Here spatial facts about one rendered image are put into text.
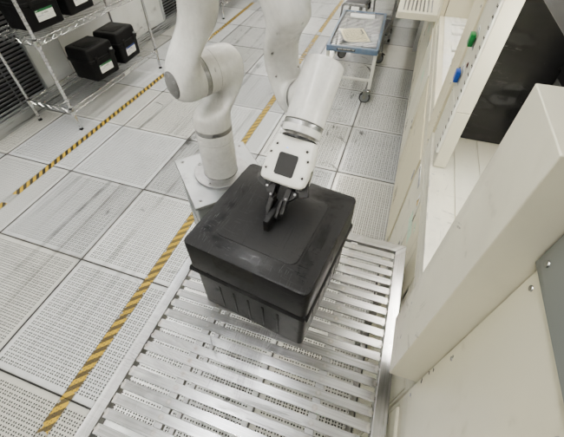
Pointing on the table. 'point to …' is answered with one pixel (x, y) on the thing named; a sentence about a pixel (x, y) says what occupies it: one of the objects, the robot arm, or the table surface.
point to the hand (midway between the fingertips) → (276, 208)
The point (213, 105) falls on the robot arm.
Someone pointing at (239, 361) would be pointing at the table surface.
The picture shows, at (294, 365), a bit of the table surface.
